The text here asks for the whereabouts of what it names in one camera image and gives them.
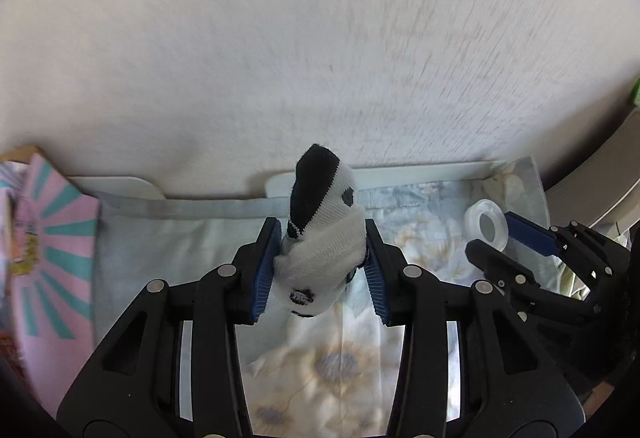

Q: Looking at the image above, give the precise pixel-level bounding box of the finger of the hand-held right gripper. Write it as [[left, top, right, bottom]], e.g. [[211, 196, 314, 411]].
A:
[[465, 239, 542, 314], [503, 212, 564, 257]]

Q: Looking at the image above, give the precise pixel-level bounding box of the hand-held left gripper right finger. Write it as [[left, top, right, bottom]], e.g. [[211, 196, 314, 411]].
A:
[[364, 218, 587, 438]]

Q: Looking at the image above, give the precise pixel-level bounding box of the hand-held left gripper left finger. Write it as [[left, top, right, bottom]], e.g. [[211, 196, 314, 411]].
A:
[[56, 216, 283, 438]]

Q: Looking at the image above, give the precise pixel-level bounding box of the clear tape roll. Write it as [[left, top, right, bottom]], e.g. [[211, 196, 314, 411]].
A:
[[464, 199, 510, 251]]

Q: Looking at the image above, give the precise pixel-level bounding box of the black and white patterned sock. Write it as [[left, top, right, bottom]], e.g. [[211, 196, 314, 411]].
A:
[[272, 144, 368, 319]]

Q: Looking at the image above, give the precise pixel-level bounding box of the pink striped cardboard box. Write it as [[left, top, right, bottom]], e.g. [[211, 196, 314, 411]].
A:
[[0, 153, 103, 414]]

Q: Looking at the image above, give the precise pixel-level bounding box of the large grey cushion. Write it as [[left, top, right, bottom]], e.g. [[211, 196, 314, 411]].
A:
[[542, 105, 640, 229]]

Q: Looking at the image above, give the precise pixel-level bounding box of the floral table cloth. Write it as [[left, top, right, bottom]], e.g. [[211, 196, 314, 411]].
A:
[[92, 157, 551, 436]]

